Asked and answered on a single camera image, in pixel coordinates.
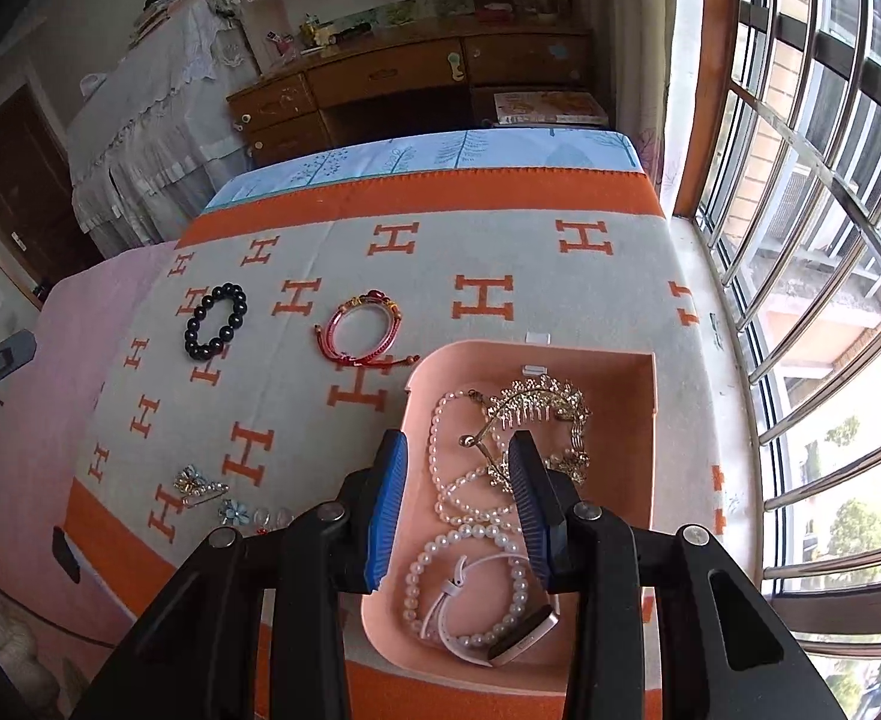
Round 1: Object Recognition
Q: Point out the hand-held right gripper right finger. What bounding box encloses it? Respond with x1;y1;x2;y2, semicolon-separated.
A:
507;429;850;720

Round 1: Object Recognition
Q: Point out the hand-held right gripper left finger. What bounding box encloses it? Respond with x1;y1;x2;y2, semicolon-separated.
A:
69;429;412;720

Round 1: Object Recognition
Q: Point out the pink jewelry box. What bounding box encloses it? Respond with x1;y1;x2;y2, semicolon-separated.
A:
360;340;658;695

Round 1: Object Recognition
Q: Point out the gold tiara comb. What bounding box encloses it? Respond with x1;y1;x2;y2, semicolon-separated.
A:
459;379;593;488

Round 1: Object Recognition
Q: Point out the black bead bracelet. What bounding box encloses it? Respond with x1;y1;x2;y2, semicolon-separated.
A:
184;283;248;361

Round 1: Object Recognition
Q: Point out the red rope bracelet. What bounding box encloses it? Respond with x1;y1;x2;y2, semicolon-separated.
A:
314;289;421;370

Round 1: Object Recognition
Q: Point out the pink bedsheet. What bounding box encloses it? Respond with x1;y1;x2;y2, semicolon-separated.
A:
0;244;187;720

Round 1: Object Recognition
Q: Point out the white smart watch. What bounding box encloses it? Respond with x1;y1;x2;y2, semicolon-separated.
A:
421;551;562;668

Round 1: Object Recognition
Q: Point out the brown wooden door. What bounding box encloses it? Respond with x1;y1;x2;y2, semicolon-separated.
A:
0;82;104;308

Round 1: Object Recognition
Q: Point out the silver rhinestone brooch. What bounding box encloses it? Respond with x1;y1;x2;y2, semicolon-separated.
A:
172;465;232;507

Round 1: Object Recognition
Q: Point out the grey orange printed blanket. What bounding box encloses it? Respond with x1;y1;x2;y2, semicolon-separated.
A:
65;165;757;720

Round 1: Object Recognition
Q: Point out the white lace cloth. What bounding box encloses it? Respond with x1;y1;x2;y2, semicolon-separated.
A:
65;0;254;260

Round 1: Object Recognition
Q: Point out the blue leaf-print sheet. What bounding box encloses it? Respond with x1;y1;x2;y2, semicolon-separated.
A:
206;127;644;211

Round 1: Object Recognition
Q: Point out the orange cover book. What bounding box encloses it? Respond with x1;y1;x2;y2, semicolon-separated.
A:
492;90;608;127

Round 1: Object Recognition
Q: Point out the wooden desk with drawers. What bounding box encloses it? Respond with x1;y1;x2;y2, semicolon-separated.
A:
226;26;595;170

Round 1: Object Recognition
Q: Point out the metal window grille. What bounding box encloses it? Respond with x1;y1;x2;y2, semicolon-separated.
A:
696;0;881;661

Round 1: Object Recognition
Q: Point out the pearl bracelet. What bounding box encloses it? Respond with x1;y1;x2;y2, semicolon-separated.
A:
403;525;539;650

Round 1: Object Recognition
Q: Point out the long pearl necklace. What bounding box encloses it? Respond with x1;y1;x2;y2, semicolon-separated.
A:
429;388;524;533

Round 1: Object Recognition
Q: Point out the wooden window frame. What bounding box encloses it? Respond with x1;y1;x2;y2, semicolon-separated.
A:
673;0;742;218

